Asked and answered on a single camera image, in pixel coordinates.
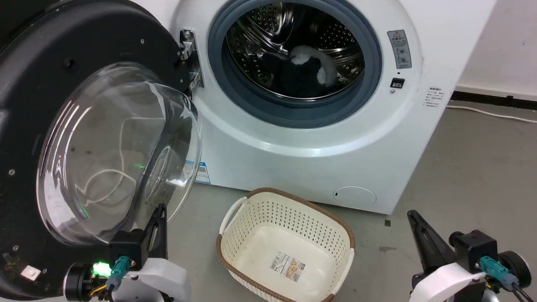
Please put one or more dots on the grey warning label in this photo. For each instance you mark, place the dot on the grey warning label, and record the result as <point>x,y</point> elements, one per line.
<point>399,49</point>

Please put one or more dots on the paper product label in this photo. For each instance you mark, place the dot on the paper product label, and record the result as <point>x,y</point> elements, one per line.
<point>287,266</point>

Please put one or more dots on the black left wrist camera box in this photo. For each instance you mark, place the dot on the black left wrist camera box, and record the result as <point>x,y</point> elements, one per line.
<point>126,247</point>

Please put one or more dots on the white front-load washing machine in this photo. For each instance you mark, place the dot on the white front-load washing machine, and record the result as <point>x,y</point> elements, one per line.
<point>293,167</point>

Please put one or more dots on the white fluffy garment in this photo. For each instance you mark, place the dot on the white fluffy garment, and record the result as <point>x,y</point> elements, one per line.
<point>308,53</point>

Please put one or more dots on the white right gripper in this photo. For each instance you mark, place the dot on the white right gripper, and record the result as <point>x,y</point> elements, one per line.
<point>449,283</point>

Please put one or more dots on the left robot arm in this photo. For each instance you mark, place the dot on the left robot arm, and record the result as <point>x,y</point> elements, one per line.
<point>77,281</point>

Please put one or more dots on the perforated steel drum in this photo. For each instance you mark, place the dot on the perforated steel drum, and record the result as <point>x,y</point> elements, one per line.
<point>268,25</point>

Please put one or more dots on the dark garment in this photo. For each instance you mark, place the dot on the dark garment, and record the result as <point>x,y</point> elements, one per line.
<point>293,79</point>

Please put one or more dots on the white text sticker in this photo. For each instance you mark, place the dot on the white text sticker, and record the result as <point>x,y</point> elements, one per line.
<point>434,97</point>

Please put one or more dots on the black door latch slot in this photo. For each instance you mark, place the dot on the black door latch slot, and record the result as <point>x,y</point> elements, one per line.
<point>397,83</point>

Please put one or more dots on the metal door hinge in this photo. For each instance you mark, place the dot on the metal door hinge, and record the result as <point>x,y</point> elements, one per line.
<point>195,63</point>

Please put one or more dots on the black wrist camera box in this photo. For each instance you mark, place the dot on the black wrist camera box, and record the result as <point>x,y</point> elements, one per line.
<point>474,247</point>
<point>126,247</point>

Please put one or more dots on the blue and white sticker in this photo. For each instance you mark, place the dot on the blue and white sticker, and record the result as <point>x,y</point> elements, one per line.
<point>203,172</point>

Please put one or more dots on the black baseboard strip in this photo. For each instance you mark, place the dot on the black baseboard strip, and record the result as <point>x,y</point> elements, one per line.
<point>495,100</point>

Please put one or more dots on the round filter cover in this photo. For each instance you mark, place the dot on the round filter cover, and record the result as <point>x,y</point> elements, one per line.
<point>354,197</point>

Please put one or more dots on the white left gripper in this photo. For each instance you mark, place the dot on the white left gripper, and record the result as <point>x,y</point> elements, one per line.
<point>163,279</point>

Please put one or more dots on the black washer door with glass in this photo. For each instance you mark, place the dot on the black washer door with glass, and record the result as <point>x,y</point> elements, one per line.
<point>25,84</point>

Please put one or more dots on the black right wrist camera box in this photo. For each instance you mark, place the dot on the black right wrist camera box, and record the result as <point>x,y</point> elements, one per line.
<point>474,247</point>

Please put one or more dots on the cream perforated laundry basket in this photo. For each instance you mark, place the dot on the cream perforated laundry basket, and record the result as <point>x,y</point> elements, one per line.
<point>260,235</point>

